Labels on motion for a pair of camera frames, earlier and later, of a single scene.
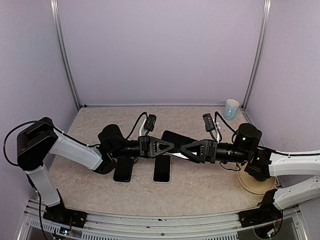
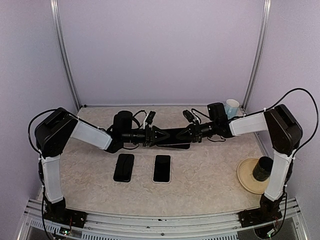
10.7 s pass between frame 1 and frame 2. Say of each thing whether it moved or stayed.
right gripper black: moved
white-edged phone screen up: stayed
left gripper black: moved
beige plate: stayed
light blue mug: stayed
